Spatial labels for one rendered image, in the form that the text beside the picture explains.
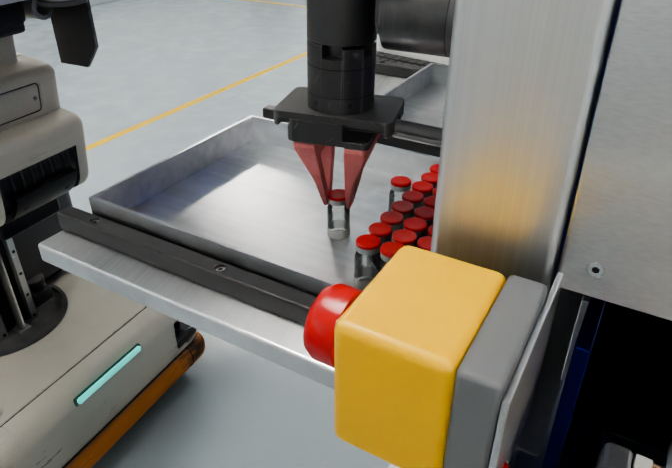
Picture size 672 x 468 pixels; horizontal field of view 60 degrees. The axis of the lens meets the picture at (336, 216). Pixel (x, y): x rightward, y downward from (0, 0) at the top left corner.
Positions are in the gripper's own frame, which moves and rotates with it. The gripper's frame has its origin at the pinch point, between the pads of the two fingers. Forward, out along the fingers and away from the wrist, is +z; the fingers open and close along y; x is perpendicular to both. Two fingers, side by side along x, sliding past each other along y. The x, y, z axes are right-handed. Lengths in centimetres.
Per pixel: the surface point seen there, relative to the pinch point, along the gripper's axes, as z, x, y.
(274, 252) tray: 4.4, -4.6, -4.9
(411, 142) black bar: 2.8, 21.0, 3.6
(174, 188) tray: 4.7, 4.3, -20.3
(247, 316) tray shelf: 4.6, -13.5, -3.7
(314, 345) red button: -7.3, -27.1, 6.3
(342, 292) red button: -9.1, -25.1, 7.1
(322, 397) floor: 93, 56, -19
